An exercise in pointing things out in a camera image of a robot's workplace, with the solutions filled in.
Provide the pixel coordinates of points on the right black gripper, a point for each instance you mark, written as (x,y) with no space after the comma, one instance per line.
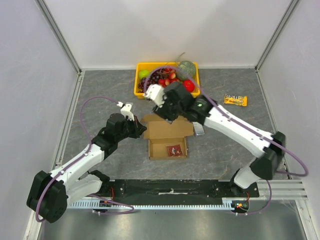
(164,111)

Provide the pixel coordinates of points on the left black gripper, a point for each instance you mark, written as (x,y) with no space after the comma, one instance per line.
(138,128)

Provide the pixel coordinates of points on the brown cardboard box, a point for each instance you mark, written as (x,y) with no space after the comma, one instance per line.
(161,134)

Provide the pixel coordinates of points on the red sachet packet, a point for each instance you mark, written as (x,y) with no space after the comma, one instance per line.
(174,150)

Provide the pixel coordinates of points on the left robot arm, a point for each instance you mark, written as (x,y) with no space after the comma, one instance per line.
(51,192)

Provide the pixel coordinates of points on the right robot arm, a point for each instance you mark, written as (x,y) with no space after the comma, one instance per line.
(264,146)

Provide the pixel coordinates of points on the silver toothpaste box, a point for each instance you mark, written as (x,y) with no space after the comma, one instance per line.
(198,129)

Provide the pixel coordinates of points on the red apple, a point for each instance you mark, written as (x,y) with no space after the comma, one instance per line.
(189,85)

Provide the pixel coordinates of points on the red grape bunch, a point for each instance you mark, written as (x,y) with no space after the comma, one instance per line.
(166,76)

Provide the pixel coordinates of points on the upper purple grape bunch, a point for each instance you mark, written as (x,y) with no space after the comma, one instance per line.
(158,74)

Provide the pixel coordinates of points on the netted green melon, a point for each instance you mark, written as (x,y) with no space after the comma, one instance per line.
(185,70)

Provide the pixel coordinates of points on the dark purple grape bunch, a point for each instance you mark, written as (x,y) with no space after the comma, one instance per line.
(143,85)

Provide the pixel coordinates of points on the green apple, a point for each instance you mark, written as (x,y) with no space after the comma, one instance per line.
(143,73)

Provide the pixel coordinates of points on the yellow plastic bin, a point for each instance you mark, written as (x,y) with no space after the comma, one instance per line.
(150,66)

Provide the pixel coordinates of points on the yellow candy bag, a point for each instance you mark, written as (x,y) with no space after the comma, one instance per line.
(236,100)

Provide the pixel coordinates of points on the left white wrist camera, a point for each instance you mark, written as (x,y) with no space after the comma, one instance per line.
(125,110)

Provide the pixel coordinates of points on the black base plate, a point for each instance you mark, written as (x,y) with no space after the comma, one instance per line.
(125,188)

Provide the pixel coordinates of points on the slotted cable duct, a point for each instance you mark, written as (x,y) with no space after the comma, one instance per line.
(97,204)

